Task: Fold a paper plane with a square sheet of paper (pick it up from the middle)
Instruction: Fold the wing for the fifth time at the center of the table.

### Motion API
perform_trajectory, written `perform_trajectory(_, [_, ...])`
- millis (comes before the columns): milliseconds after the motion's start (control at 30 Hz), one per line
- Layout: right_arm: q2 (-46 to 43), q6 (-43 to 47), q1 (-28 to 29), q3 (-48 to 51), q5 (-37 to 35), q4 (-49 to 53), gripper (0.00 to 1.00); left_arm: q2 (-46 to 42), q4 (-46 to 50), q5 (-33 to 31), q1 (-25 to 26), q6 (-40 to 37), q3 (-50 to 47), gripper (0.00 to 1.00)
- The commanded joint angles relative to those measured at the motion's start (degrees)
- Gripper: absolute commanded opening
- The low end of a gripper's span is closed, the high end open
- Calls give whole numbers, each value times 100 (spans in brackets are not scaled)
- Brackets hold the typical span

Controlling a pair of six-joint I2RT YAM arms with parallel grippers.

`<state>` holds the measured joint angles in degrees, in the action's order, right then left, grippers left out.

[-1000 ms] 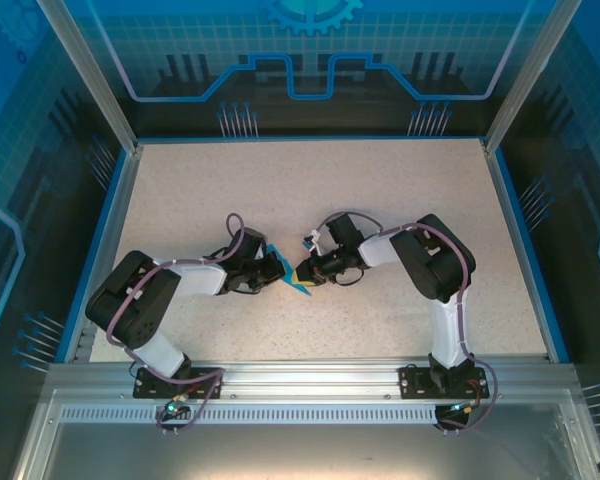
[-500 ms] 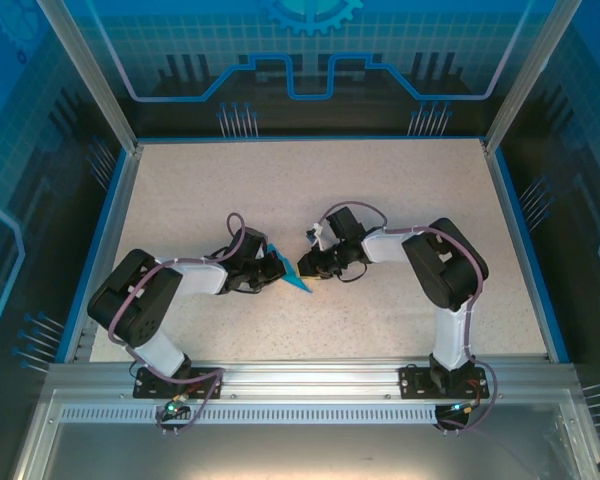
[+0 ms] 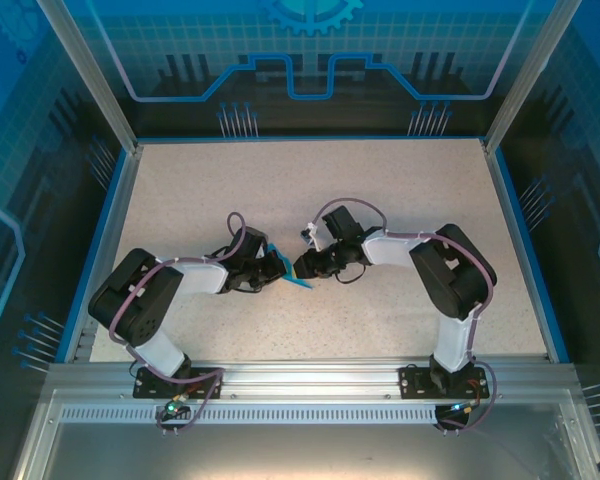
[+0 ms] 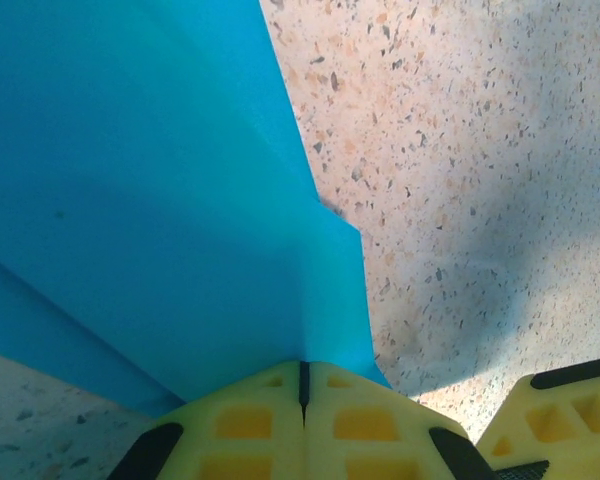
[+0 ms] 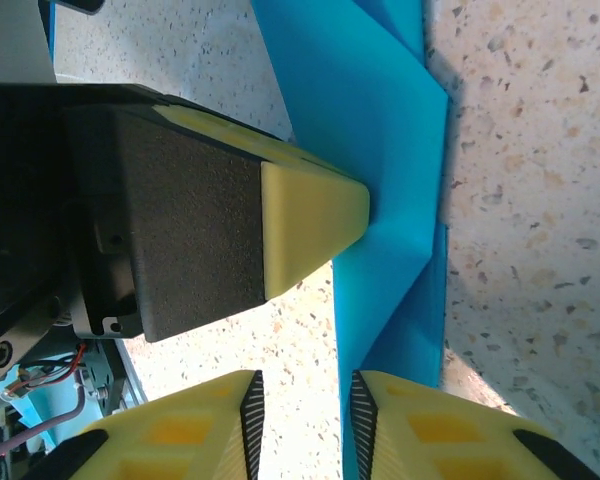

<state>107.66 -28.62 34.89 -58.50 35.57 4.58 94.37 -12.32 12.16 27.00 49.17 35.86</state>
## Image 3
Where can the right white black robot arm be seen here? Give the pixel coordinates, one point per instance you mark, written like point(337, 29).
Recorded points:
point(390, 250)

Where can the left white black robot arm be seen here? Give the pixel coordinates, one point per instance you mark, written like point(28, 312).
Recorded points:
point(200, 275)

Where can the sheet metal tray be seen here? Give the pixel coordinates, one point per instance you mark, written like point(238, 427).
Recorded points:
point(305, 450)

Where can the aluminium cross rail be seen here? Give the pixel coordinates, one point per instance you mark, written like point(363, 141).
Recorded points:
point(310, 372)

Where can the blue-edged aluminium side rail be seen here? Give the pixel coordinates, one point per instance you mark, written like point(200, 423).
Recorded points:
point(111, 225)
point(517, 225)

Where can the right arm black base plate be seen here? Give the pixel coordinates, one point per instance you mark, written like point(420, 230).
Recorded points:
point(412, 382)

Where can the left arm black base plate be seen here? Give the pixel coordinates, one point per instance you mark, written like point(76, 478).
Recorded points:
point(147, 385)

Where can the aluminium frame post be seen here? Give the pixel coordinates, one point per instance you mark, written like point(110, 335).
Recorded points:
point(87, 75)
point(530, 75)

